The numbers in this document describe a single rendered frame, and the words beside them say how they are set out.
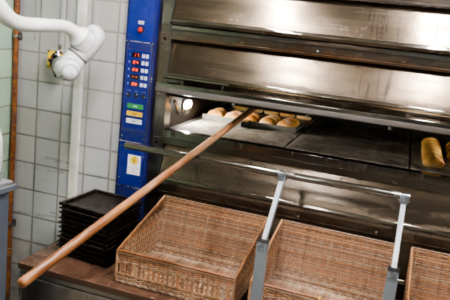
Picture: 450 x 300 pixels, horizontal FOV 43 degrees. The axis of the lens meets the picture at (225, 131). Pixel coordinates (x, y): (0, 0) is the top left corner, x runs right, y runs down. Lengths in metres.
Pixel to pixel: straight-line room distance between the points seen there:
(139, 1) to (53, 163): 1.01
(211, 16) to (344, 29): 0.62
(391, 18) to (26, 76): 1.90
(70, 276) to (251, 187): 0.92
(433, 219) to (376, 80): 0.67
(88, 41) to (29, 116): 0.80
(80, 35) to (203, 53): 0.59
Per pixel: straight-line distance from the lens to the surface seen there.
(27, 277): 1.73
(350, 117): 2.49
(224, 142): 2.79
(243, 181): 2.79
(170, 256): 2.89
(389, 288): 2.19
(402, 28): 2.61
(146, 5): 2.86
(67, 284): 2.72
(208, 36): 2.77
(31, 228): 3.45
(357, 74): 2.64
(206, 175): 2.84
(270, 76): 2.68
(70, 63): 2.62
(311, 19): 2.64
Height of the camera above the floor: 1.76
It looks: 11 degrees down
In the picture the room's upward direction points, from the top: 6 degrees clockwise
